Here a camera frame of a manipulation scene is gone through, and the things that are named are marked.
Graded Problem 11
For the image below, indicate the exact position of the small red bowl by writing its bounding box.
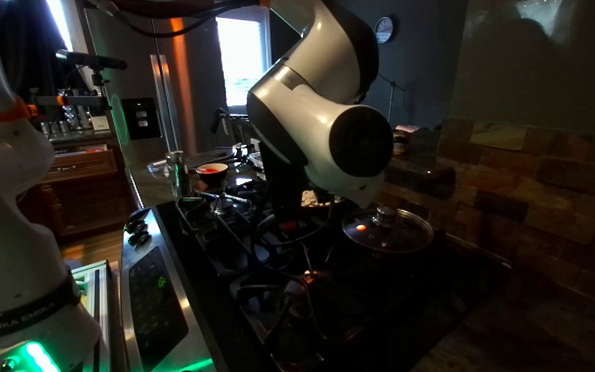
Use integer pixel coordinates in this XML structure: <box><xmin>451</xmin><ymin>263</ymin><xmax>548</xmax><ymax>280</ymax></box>
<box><xmin>194</xmin><ymin>162</ymin><xmax>231</xmax><ymax>186</ymax></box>

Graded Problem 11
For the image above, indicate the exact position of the clear glass cup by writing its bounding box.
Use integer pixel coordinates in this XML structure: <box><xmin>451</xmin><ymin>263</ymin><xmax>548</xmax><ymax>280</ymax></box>
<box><xmin>164</xmin><ymin>149</ymin><xmax>190</xmax><ymax>198</ymax></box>

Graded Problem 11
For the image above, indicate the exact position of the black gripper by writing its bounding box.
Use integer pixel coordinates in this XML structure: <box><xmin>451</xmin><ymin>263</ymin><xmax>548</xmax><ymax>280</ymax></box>
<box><xmin>267</xmin><ymin>153</ymin><xmax>313</xmax><ymax>225</ymax></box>

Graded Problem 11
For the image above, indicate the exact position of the wooden drawer cabinet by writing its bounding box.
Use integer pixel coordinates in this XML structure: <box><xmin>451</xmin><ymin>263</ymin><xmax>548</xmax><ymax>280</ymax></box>
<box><xmin>17</xmin><ymin>132</ymin><xmax>139</xmax><ymax>240</ymax></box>

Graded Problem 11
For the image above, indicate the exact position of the round wall clock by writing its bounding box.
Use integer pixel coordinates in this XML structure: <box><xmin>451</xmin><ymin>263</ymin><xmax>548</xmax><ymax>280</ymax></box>
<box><xmin>375</xmin><ymin>15</ymin><xmax>397</xmax><ymax>45</ymax></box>

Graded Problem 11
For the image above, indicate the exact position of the black stove knob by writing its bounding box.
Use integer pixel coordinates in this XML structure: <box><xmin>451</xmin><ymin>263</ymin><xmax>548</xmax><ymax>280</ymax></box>
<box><xmin>124</xmin><ymin>205</ymin><xmax>152</xmax><ymax>229</ymax></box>
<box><xmin>128</xmin><ymin>225</ymin><xmax>155</xmax><ymax>248</ymax></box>

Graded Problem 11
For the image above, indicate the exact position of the orange velcro strap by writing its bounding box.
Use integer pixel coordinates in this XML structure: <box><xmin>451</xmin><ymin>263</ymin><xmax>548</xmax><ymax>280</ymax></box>
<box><xmin>0</xmin><ymin>96</ymin><xmax>42</xmax><ymax>127</ymax></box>

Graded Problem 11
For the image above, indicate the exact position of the black gas stove top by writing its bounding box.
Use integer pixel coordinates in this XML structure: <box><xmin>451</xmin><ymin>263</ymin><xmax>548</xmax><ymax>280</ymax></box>
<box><xmin>118</xmin><ymin>174</ymin><xmax>513</xmax><ymax>372</ymax></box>

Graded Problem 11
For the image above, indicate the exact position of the black rod with orange clamp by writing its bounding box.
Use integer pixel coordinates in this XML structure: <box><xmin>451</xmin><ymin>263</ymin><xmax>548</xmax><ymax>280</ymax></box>
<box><xmin>24</xmin><ymin>90</ymin><xmax>110</xmax><ymax>117</ymax></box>

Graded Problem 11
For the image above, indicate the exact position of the bright window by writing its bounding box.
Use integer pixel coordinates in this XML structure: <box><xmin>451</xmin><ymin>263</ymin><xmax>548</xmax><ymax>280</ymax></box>
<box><xmin>212</xmin><ymin>15</ymin><xmax>273</xmax><ymax>111</ymax></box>

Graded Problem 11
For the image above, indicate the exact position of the black switch panel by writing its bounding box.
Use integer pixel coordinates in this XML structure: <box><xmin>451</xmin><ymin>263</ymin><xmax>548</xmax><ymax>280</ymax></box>
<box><xmin>121</xmin><ymin>97</ymin><xmax>161</xmax><ymax>141</ymax></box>

